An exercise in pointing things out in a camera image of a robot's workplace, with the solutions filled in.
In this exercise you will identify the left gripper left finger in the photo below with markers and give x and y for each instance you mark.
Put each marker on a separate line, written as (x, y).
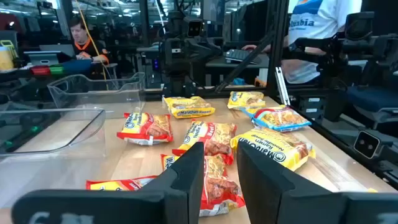
(174, 199)

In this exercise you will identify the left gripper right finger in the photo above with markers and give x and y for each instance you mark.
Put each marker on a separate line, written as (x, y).
(267, 199)

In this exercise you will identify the red beef ramen pack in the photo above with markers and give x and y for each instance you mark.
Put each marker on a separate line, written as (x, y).
(118, 185)
(220, 186)
(146, 127)
(214, 137)

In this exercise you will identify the yellow creamy chicken ramen pack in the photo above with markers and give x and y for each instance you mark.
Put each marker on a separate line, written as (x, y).
(189, 109)
(280, 149)
(245, 100)

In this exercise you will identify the blue ramen pack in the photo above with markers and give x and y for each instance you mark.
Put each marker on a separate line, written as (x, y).
(280, 119)

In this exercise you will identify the clear plastic bin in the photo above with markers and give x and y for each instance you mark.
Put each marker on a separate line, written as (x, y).
(93, 99)

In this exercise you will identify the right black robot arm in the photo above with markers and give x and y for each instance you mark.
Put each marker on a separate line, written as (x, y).
(177, 62)

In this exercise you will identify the black keyboard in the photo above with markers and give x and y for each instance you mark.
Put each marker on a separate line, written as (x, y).
(239, 56)

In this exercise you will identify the person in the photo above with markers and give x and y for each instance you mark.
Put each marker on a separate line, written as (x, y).
(311, 25)
(84, 46)

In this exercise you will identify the clear bin with white label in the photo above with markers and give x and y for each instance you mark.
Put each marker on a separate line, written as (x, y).
(46, 130)

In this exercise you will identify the green block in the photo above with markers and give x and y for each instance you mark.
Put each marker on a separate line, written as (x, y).
(57, 70)

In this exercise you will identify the blue seat cushion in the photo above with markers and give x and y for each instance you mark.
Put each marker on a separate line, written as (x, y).
(373, 98)

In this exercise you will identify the grey laptop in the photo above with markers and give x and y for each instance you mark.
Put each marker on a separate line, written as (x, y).
(43, 57)

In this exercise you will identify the red block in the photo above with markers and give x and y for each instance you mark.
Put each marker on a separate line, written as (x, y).
(40, 71)

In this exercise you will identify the yellow container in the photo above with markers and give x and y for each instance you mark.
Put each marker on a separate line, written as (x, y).
(6, 59)

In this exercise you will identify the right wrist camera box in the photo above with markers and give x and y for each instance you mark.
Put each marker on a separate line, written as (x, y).
(195, 28)

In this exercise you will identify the silver metal bracket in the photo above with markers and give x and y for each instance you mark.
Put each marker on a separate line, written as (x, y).
(281, 84)

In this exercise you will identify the table-level camera box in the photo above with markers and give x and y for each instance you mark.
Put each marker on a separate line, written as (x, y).
(367, 144)

